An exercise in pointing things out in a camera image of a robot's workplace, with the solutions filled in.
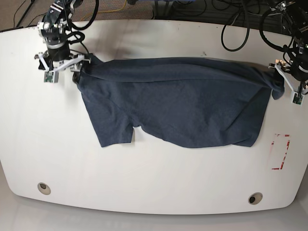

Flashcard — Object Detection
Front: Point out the left table cable grommet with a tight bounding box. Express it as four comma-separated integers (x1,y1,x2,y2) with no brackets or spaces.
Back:
38,182,51,195

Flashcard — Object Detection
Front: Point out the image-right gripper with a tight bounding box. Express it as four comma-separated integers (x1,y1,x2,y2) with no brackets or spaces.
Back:
268,59,308,95

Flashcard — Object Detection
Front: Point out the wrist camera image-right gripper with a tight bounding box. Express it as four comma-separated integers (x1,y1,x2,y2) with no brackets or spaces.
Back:
292,91,304,105

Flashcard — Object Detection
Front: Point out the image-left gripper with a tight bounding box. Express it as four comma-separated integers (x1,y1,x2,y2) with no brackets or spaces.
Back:
34,46,92,84

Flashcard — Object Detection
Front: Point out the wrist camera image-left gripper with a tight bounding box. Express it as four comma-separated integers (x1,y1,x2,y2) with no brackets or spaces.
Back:
44,71,59,83

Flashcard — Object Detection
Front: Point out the table cable grommet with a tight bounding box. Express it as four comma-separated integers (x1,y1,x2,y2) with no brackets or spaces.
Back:
248,192,263,205
38,182,51,195

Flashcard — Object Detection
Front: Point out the black tripod stand leg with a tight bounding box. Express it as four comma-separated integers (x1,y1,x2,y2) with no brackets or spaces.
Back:
13,0,36,28

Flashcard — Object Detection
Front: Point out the dark blue t-shirt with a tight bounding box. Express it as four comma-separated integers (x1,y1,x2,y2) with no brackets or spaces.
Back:
76,56,284,148

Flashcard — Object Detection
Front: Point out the black cable on floor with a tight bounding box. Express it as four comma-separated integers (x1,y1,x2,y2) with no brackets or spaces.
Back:
13,0,52,27

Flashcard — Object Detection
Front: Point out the red tape rectangle marking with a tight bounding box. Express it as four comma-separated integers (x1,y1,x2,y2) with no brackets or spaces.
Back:
269,134,291,170

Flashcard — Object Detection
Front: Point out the yellow cable on floor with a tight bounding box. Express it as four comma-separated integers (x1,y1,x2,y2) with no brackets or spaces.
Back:
80,0,128,22

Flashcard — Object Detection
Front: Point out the right table cable grommet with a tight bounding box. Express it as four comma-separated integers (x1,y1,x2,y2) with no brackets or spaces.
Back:
248,192,263,205

